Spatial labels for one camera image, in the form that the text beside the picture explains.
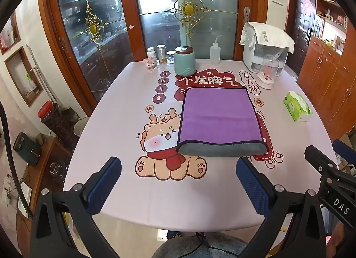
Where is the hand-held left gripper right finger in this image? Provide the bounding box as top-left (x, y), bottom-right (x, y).
top-left (236, 156), bottom-right (327, 258)

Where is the black cable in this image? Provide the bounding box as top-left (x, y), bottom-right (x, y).
top-left (0, 102), bottom-right (29, 212)

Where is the green tissue pack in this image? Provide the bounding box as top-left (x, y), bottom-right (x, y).
top-left (283, 91), bottom-right (314, 123)

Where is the pink animal figurine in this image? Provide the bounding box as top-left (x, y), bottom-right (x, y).
top-left (142, 55), bottom-right (159, 73)

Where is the wooden side table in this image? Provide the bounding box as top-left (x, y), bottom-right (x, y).
top-left (16, 136), bottom-right (73, 247)

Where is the dark jar with red lid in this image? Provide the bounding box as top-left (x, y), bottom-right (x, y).
top-left (42, 104), bottom-right (80, 150)

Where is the purple and grey towel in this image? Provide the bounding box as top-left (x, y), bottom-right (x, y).
top-left (176, 86), bottom-right (270, 157)

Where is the wooden cabinet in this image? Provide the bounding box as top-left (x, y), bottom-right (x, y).
top-left (296, 0), bottom-right (356, 142)

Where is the black box device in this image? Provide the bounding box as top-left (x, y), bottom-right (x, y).
top-left (13, 132), bottom-right (41, 167)

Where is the white power strip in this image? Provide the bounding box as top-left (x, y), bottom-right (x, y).
top-left (17, 182), bottom-right (33, 212)

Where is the glass dome ornament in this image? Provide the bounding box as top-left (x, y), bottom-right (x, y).
top-left (256, 54), bottom-right (280, 90)

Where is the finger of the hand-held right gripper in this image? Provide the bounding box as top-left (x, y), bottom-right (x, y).
top-left (333, 139), bottom-right (356, 164)
top-left (304, 145), bottom-right (356, 189)

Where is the glass sliding door gold ornament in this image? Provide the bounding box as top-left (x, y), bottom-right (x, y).
top-left (133, 0), bottom-right (240, 61)
top-left (54, 0), bottom-right (134, 95)

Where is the glass jar with metal lid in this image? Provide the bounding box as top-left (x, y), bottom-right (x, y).
top-left (156, 44), bottom-right (168, 65)

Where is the cardboard box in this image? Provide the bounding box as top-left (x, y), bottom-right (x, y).
top-left (335, 133), bottom-right (356, 176)

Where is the wooden wall niche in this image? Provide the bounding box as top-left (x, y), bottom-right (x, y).
top-left (0, 10), bottom-right (22, 55)
top-left (4, 46), bottom-right (44, 108)

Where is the pink printed tablecloth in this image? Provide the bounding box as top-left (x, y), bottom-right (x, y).
top-left (63, 59), bottom-right (334, 232)

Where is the dark wooden door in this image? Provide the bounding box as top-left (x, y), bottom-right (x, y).
top-left (291, 0), bottom-right (316, 75)

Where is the white bin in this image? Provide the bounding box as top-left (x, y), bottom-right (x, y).
top-left (73, 116), bottom-right (91, 142)

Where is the grey metal pole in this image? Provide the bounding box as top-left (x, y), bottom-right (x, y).
top-left (26, 44), bottom-right (61, 112)

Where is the teal ceramic jar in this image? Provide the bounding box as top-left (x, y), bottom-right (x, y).
top-left (175, 46), bottom-right (197, 76)

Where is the red lidded jar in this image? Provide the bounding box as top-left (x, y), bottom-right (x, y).
top-left (37, 100), bottom-right (58, 122)

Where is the white cloth cover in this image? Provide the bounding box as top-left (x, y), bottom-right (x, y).
top-left (240, 21), bottom-right (295, 53)

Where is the white squeeze bottle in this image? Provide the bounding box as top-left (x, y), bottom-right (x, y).
top-left (210, 35), bottom-right (225, 65)

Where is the white kitchen appliance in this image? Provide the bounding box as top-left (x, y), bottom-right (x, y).
top-left (243, 22), bottom-right (288, 73)

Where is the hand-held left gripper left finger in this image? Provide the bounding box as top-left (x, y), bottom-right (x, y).
top-left (29, 156), bottom-right (123, 258)

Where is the grey fuzzy seat cushion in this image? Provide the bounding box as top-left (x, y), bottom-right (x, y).
top-left (152, 232), bottom-right (251, 258)

